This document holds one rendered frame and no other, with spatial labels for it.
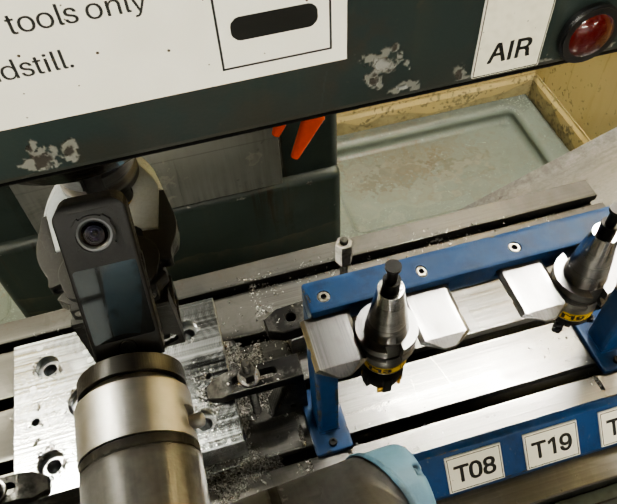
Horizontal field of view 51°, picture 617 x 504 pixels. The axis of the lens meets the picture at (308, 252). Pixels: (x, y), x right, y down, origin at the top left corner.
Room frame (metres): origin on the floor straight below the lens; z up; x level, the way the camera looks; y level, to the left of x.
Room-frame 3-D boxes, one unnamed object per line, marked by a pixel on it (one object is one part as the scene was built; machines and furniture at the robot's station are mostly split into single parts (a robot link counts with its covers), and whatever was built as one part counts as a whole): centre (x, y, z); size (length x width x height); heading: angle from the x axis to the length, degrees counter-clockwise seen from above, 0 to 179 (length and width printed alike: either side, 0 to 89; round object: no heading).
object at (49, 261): (0.30, 0.18, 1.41); 0.09 x 0.05 x 0.02; 26
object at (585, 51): (0.23, -0.12, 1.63); 0.02 x 0.01 x 0.02; 102
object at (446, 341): (0.34, -0.13, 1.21); 0.07 x 0.05 x 0.01; 12
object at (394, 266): (0.33, -0.07, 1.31); 0.02 x 0.02 x 0.03
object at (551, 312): (0.37, -0.24, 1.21); 0.07 x 0.05 x 0.01; 12
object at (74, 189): (0.38, 0.16, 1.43); 0.06 x 0.06 x 0.03
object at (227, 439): (0.40, 0.26, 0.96); 0.29 x 0.23 x 0.05; 102
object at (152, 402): (0.17, 0.12, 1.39); 0.08 x 0.05 x 0.08; 102
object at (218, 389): (0.40, 0.08, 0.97); 0.13 x 0.03 x 0.15; 102
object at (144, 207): (0.36, 0.13, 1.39); 0.09 x 0.03 x 0.06; 179
